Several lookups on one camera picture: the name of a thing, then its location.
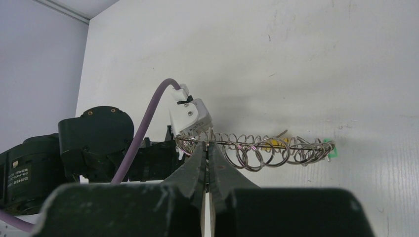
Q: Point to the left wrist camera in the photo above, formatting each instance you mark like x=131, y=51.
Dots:
x=188, y=115

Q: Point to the yellow key tag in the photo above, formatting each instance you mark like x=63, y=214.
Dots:
x=272, y=145

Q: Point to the green key tag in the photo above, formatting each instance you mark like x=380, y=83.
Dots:
x=331, y=149

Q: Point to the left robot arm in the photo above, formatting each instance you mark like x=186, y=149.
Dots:
x=90, y=146

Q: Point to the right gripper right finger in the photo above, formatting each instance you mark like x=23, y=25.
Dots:
x=227, y=187

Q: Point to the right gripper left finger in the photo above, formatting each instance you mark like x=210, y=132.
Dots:
x=186, y=196

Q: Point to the metal disc with keyrings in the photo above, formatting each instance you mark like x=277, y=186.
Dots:
x=244, y=151

